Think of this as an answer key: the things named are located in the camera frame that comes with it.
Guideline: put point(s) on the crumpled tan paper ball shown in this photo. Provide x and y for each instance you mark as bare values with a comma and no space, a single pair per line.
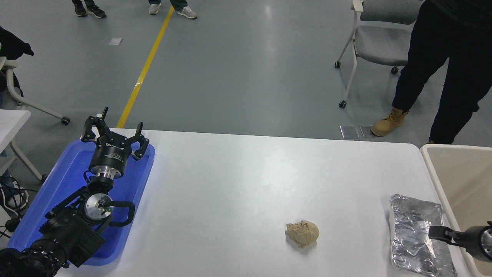
303,232

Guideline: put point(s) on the small white side table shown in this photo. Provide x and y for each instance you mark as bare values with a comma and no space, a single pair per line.
9,125

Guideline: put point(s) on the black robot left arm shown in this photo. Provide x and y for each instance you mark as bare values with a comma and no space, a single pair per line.
73,231

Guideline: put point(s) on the person with tan boots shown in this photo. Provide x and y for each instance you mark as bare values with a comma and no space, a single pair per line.
453,57

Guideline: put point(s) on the person with grey shoes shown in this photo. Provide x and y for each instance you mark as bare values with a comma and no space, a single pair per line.
187,12

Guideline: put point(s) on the white-framed wheeled chair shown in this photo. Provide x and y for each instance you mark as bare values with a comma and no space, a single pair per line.
23,102

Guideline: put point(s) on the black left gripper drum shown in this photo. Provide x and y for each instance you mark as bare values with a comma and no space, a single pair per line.
109,156

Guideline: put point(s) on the person with black shoes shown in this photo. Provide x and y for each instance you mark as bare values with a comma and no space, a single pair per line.
94,10

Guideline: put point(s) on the blue plastic tray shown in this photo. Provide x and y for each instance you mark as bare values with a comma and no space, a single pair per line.
63,173

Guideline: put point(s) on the silver foil plate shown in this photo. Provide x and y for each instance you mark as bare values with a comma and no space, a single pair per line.
411,234

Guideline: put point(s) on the grey wheeled chair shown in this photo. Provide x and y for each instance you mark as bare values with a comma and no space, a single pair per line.
380,44

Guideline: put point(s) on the clear square floor plate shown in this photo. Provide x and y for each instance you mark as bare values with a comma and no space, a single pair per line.
349,131
367,131

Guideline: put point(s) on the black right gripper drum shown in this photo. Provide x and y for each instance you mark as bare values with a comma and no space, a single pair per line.
476,242

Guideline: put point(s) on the large pale bin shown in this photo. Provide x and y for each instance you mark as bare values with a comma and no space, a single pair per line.
467,184

